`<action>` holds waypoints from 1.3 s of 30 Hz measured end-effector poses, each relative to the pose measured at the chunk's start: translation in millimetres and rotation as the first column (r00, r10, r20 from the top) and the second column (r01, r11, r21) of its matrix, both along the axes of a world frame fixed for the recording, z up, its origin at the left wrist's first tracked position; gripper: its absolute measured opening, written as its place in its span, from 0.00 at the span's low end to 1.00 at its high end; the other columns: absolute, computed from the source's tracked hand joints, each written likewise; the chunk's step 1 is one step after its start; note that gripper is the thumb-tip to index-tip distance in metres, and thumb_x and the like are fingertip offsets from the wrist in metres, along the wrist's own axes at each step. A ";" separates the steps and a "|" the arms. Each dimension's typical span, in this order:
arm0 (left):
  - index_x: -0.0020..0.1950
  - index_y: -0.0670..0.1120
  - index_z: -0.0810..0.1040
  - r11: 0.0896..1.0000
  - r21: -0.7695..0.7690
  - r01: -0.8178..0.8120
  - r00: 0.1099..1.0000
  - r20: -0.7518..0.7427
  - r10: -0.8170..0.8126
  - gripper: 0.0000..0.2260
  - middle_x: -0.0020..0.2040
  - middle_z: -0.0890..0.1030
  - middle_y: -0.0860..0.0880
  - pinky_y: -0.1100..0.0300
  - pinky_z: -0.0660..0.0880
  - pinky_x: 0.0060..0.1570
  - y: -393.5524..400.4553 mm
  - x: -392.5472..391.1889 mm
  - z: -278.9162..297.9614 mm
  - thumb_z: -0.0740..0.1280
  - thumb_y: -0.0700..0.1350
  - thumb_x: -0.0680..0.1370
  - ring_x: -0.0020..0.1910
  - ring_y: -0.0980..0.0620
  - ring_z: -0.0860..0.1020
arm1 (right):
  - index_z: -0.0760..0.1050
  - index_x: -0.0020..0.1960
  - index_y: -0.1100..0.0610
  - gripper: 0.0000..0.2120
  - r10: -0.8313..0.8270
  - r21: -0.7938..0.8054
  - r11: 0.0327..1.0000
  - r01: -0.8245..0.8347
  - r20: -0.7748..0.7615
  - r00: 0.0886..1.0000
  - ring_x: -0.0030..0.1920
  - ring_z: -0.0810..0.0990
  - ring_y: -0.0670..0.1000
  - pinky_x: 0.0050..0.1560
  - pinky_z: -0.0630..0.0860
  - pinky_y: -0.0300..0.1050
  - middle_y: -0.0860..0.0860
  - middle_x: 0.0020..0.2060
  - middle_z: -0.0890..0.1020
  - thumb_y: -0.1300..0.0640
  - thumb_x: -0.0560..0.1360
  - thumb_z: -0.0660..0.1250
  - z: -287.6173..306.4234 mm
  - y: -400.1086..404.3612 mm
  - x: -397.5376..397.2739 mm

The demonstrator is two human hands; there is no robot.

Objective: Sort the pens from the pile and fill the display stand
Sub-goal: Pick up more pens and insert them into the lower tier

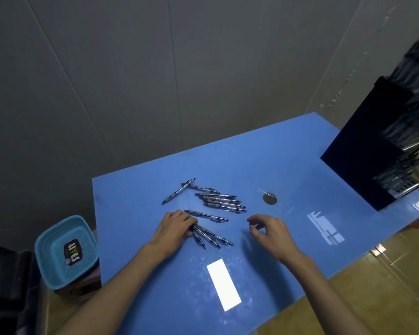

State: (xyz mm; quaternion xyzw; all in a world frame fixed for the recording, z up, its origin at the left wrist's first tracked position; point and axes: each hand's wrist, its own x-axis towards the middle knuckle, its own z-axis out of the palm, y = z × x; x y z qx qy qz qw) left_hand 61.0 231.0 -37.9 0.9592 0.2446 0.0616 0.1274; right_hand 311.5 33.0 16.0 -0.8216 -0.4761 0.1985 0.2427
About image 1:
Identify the person's left hand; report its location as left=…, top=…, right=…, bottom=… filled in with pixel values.
left=148, top=209, right=199, bottom=261

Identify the person's right hand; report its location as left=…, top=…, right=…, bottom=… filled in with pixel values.
left=247, top=214, right=313, bottom=266

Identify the pile of grey pens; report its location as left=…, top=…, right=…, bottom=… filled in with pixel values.
left=161, top=177, right=248, bottom=223

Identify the black tiered pen display stand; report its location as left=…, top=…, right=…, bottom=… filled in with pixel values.
left=320, top=75, right=419, bottom=212

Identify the person's left forearm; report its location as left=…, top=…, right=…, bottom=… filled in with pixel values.
left=55, top=242, right=169, bottom=335

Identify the person's right forearm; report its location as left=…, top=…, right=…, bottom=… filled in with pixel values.
left=286, top=253, right=369, bottom=335

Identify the small round metal disc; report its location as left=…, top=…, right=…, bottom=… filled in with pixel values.
left=258, top=187, right=287, bottom=207

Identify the blue table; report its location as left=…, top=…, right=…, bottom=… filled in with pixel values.
left=92, top=112, right=419, bottom=335

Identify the brown plastic stool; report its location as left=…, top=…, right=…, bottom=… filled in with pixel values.
left=54, top=265, right=102, bottom=305

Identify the blue plastic basket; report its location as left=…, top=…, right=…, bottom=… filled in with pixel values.
left=34, top=215, right=100, bottom=291

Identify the black shelf unit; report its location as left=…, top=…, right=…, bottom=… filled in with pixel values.
left=0, top=240, right=42, bottom=335

